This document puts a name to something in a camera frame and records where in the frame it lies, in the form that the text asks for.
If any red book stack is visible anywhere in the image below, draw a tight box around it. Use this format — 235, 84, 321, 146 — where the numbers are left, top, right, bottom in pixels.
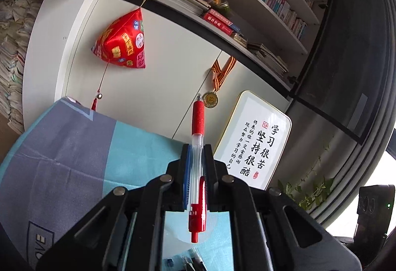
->
203, 9, 234, 36

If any red hanging zongzi ornament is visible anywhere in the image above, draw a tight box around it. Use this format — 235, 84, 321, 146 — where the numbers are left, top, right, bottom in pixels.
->
91, 7, 146, 111

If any pile of stacked papers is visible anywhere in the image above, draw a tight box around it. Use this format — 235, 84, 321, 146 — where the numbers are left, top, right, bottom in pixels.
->
1, 0, 44, 135

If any framed calligraphy sign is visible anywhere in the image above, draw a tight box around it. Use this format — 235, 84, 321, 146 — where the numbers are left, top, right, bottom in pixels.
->
214, 91, 292, 190

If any green potted plant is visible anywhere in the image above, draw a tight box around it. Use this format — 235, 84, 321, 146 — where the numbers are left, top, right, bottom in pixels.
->
276, 136, 334, 211

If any gold medal with ribbon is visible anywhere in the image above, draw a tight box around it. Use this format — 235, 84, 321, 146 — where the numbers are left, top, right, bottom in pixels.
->
202, 56, 237, 109

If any blue grey tablecloth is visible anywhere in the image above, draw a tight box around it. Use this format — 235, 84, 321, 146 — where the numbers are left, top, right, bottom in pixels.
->
1, 98, 234, 270

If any red retractable pen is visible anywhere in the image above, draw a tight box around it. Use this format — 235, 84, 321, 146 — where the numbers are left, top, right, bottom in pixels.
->
189, 95, 207, 244

